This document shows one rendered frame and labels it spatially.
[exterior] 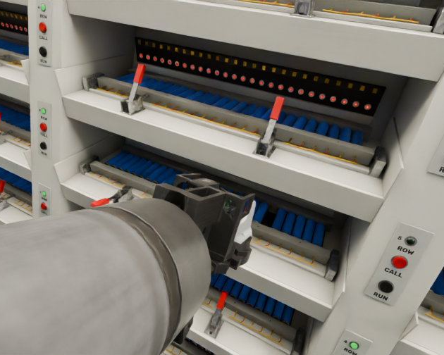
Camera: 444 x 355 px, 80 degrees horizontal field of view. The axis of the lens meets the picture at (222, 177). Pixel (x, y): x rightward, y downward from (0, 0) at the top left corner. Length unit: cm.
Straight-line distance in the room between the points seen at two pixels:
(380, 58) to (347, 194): 18
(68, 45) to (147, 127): 24
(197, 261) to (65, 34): 55
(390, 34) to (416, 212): 22
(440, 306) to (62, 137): 76
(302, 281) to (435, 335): 20
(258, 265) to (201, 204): 32
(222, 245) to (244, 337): 41
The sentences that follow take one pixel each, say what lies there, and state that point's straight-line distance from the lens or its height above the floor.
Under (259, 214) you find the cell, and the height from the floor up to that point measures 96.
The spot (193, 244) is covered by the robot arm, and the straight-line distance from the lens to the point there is 16.
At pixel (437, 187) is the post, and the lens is 42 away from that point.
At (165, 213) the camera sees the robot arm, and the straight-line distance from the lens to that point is 16.
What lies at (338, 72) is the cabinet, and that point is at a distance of 59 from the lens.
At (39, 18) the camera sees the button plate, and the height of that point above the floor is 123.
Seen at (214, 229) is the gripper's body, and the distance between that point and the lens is 25.
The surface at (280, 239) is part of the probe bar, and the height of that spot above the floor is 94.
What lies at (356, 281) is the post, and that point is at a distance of 46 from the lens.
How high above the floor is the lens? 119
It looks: 19 degrees down
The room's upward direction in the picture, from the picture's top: 13 degrees clockwise
